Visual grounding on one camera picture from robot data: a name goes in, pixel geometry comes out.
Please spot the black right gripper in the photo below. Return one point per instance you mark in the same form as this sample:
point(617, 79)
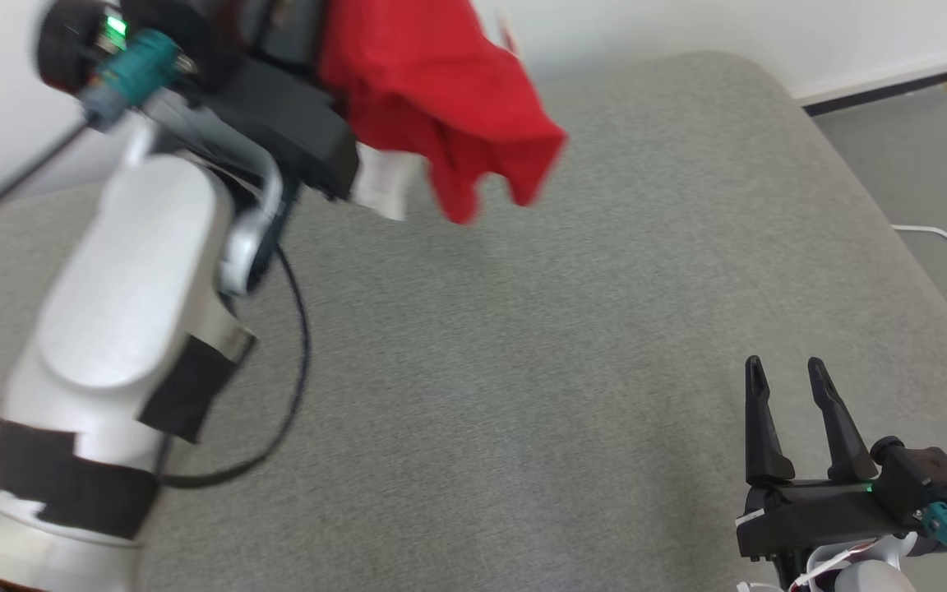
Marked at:
point(819, 514)

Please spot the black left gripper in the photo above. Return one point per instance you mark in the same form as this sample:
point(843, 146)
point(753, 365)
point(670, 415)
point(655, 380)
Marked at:
point(276, 115)

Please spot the red jersey shirt white sleeves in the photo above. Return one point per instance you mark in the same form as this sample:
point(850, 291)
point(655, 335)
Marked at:
point(424, 82)

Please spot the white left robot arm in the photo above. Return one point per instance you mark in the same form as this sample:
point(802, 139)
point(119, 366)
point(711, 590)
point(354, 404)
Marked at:
point(128, 288)

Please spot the grey fabric sofa cushion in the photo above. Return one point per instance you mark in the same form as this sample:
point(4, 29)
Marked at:
point(523, 370)

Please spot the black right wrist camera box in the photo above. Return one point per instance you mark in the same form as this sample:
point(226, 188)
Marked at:
point(926, 481)

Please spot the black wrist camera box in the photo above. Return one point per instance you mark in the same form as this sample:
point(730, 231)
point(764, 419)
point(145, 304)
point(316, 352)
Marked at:
point(926, 481)
point(66, 45)

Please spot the teal left camera plug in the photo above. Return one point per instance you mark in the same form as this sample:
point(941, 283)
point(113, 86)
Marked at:
point(140, 70)

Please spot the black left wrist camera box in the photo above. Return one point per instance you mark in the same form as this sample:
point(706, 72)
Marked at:
point(66, 45)

